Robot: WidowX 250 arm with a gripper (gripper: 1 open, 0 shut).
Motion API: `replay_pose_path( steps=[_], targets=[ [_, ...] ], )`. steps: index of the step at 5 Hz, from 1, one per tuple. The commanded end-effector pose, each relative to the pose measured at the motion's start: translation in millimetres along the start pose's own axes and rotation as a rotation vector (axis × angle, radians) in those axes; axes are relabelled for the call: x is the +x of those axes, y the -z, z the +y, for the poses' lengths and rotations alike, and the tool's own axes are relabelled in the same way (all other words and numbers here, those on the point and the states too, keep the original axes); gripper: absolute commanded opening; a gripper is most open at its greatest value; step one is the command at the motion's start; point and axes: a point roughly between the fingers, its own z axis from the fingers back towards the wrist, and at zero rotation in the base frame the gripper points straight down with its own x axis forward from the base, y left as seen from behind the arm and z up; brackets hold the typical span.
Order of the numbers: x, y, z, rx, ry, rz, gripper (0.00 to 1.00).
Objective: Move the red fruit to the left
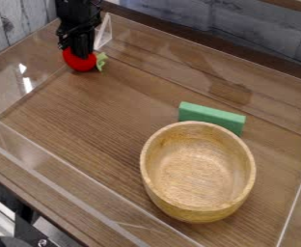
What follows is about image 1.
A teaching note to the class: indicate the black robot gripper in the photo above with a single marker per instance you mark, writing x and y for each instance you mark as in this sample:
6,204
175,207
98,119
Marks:
79,15

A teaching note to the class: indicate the red plush strawberry fruit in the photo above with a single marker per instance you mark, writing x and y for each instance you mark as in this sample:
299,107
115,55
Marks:
94,62

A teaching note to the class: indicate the green foam block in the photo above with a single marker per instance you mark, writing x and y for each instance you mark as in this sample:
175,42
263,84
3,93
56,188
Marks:
195,112

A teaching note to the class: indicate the wooden oval bowl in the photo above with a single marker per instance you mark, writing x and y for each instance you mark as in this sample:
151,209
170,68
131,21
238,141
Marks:
198,171

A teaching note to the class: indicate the clear acrylic tray enclosure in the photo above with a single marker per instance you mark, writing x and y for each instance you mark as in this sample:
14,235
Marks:
74,128

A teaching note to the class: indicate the black equipment with cable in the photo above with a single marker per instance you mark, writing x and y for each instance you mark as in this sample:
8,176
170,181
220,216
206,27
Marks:
19,234

